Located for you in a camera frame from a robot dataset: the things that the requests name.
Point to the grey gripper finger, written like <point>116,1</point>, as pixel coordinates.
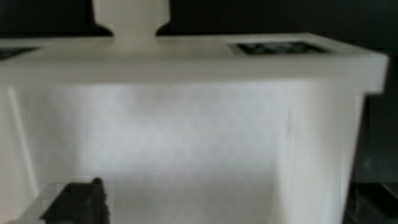
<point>79,206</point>

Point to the white front drawer box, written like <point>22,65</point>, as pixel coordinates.
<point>207,119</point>

